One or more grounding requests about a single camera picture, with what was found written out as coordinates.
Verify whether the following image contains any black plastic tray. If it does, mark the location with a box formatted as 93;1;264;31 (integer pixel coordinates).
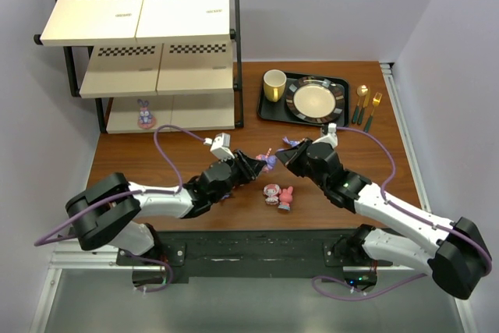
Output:
257;72;350;126

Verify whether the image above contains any purple bunny holding cake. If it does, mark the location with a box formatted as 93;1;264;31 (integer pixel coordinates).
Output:
282;136;302;147

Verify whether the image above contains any yellow ceramic mug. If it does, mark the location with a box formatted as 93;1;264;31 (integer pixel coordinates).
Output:
263;69;287;102

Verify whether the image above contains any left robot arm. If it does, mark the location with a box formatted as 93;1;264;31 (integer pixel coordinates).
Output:
65;150;267;263

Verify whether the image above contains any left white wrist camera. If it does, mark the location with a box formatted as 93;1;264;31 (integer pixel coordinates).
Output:
203;133;234;161

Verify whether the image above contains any beige black three-tier shelf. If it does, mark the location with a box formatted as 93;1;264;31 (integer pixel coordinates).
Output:
34;0;244;133

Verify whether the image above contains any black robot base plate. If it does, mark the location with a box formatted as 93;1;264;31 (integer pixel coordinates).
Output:
115;227;385;287

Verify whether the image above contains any striped rim dinner plate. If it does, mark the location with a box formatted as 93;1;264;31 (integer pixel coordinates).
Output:
285;76;345;124

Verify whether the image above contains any pink bunny blue skirt toy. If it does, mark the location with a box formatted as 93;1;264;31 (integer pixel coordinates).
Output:
278;186;293;212

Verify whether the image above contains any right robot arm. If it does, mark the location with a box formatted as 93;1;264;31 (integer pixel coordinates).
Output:
276;139;492;299

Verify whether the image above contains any purple bunny with pink bow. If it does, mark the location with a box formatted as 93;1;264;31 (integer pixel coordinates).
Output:
137;99;156;129

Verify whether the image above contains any pink bunny white bonnet toy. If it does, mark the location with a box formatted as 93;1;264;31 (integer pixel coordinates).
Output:
263;184;281;205

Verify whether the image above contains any gold fork green handle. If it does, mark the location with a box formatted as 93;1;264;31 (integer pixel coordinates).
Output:
363;92;383;133

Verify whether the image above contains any gold spoon green handle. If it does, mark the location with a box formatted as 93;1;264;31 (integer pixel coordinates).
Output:
352;85;369;124

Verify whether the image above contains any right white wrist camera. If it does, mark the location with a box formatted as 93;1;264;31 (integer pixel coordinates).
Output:
317;122;338;148

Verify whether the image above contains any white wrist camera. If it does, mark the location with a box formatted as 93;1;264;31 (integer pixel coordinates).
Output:
317;122;338;148
203;133;234;161

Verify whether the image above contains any gold knife green handle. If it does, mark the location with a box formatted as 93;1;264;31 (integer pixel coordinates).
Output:
357;88;371;126

